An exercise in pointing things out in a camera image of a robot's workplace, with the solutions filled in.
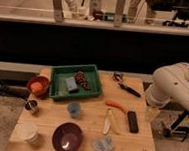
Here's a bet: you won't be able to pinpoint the black remote-like block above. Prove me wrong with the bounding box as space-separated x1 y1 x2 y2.
127 111 139 133

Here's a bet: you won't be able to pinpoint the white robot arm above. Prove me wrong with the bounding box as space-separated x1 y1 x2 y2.
145 62 189 111

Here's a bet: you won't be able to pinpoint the crumpled blue-white cloth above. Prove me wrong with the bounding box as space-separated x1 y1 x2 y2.
92 135 114 151

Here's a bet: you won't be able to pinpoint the black-handled scissors tool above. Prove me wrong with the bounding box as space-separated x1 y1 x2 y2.
113 72 141 97

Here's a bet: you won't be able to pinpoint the orange-brown bowl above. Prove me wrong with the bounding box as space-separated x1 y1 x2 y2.
27 76 50 99

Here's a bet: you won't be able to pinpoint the purple bowl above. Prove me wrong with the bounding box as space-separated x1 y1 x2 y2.
51 123 84 151

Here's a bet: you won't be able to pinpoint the green plastic tray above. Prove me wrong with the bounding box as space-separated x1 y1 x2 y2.
49 64 102 101

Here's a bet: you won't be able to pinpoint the orange fruit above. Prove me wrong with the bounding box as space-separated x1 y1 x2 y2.
30 82 43 94

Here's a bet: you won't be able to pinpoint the peeled yellow banana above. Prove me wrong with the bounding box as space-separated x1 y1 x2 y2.
103 108 120 135

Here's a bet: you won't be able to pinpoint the dark red grape bunch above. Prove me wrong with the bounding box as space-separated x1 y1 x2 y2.
74 71 91 91

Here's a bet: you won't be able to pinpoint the orange carrot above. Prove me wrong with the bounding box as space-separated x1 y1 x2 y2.
104 100 127 114

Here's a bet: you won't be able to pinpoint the stacked white bowls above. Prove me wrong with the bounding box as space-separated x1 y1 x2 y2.
17 123 38 145

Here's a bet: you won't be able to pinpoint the light blue plastic cup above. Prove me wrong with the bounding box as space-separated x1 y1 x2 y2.
67 102 81 118

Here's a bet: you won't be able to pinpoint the small metal cup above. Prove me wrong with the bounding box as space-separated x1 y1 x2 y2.
25 100 40 115

